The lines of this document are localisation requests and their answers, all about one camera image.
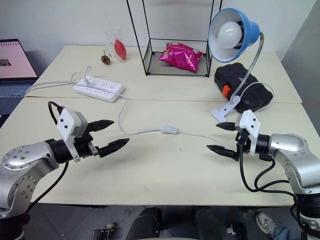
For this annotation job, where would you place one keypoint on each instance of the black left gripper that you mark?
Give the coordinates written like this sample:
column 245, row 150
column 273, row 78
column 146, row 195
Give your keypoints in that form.
column 83, row 147

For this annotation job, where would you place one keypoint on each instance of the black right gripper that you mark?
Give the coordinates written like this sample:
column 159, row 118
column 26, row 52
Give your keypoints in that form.
column 243, row 146

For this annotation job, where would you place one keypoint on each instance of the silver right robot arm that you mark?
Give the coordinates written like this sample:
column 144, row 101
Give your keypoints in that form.
column 290, row 150

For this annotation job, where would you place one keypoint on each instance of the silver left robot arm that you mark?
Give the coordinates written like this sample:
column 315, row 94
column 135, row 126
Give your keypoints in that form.
column 23, row 160

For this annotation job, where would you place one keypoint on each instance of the blue clamp desk lamp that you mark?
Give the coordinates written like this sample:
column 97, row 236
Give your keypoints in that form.
column 250, row 28

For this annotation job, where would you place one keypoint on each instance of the white power strip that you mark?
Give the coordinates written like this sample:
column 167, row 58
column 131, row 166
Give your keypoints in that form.
column 95, row 93
column 107, row 83

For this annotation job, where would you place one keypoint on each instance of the black case orange latch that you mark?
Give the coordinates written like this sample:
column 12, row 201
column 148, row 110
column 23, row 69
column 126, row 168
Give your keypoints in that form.
column 230, row 75

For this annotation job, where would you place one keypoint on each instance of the small brown round object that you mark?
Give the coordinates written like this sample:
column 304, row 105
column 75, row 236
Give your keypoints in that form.
column 105, row 59

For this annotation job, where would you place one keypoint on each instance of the red rubber bulb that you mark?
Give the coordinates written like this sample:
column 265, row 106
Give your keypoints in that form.
column 120, row 48

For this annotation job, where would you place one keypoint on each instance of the pink snack bag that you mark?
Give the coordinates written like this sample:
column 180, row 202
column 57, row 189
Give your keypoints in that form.
column 180, row 57

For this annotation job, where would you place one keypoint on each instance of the grey worn shoe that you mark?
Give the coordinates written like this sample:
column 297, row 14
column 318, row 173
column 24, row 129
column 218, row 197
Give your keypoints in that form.
column 266, row 222

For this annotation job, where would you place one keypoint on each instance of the dark rounded shape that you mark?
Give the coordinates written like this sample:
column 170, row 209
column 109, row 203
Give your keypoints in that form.
column 145, row 225

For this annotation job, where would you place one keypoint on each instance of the clear glass cup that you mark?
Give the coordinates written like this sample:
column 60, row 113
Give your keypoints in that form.
column 111, row 37

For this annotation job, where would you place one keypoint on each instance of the small black box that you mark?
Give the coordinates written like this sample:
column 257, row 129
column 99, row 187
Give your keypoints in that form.
column 102, row 233

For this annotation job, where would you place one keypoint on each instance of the white light bulb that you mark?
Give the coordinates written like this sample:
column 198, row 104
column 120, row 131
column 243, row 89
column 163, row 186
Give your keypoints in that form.
column 228, row 35

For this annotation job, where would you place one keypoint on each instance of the blue jeans leg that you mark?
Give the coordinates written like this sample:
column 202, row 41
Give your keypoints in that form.
column 285, row 233

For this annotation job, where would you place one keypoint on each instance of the open laptop pink screen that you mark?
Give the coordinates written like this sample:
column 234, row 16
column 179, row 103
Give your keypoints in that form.
column 13, row 62

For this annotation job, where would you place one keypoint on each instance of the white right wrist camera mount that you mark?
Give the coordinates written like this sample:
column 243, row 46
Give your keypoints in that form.
column 250, row 122

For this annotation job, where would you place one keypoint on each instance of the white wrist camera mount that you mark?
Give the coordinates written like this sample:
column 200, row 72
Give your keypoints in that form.
column 67, row 120
column 250, row 122

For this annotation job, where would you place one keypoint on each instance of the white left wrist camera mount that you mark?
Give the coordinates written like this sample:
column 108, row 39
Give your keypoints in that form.
column 67, row 120

